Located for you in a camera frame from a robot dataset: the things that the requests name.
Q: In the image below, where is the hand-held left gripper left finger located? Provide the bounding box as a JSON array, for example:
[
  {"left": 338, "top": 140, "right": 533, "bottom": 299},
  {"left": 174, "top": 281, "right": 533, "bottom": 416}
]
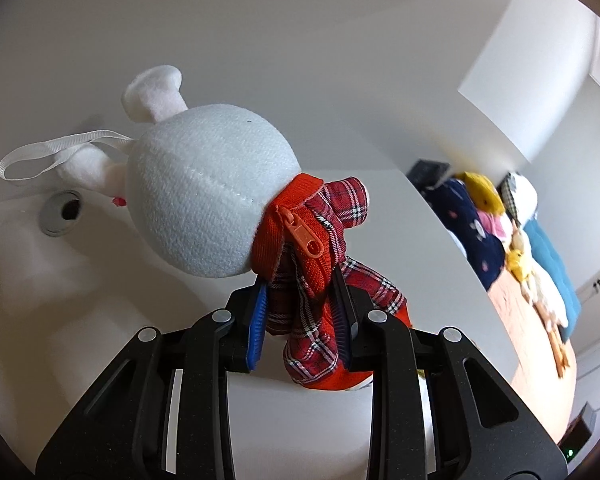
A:
[{"left": 36, "top": 282, "right": 268, "bottom": 480}]

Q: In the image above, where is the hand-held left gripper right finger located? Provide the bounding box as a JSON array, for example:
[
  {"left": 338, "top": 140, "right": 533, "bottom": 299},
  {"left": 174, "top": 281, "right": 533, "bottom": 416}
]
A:
[{"left": 330, "top": 265, "right": 568, "bottom": 480}]

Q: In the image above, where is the white rabbit plush plaid outfit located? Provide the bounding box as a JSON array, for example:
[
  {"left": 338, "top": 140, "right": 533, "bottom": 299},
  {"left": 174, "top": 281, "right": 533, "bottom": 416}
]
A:
[{"left": 0, "top": 65, "right": 413, "bottom": 392}]

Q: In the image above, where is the navy patterned blanket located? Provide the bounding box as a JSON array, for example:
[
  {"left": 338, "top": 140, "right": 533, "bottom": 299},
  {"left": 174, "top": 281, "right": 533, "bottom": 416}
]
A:
[{"left": 422, "top": 177, "right": 511, "bottom": 291}]

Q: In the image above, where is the black ribbed panel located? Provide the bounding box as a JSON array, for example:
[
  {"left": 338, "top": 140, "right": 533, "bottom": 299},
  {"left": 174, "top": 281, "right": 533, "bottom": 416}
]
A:
[{"left": 407, "top": 159, "right": 451, "bottom": 188}]

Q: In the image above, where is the pink cloth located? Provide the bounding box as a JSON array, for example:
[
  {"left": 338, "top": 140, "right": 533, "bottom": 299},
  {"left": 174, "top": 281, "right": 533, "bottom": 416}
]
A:
[{"left": 475, "top": 210, "right": 513, "bottom": 246}]

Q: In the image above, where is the mustard yellow plush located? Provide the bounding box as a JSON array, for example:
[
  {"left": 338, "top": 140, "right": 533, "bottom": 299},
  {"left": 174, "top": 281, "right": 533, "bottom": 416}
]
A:
[{"left": 455, "top": 171, "right": 507, "bottom": 216}]

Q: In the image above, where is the yellow duck plush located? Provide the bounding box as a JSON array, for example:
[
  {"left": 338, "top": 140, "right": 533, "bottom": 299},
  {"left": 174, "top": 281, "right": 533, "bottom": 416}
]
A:
[{"left": 507, "top": 250, "right": 536, "bottom": 281}]

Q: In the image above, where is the bed with orange sheet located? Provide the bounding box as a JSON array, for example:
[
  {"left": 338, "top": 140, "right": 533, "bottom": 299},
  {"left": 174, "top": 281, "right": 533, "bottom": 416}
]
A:
[{"left": 487, "top": 270, "right": 578, "bottom": 441}]

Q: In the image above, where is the white goose plush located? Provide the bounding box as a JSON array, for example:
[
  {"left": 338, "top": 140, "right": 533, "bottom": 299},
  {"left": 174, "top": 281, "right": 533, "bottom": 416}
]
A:
[{"left": 510, "top": 227, "right": 573, "bottom": 378}]

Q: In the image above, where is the white checked pillow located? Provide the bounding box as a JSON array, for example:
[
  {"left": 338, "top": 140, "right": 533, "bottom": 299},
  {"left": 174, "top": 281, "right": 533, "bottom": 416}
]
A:
[{"left": 497, "top": 172, "right": 538, "bottom": 226}]

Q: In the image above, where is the teal cushion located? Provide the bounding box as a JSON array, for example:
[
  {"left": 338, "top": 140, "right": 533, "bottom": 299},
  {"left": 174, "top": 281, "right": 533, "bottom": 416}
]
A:
[{"left": 522, "top": 215, "right": 581, "bottom": 341}]

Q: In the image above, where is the dark box with green light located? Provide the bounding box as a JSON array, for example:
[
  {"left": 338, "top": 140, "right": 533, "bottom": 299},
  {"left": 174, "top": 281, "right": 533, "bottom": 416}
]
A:
[{"left": 560, "top": 402, "right": 597, "bottom": 466}]

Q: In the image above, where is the grey desk cable grommet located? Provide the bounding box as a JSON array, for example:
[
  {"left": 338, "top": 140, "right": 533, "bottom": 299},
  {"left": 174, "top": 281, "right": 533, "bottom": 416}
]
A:
[{"left": 40, "top": 190, "right": 83, "bottom": 237}]

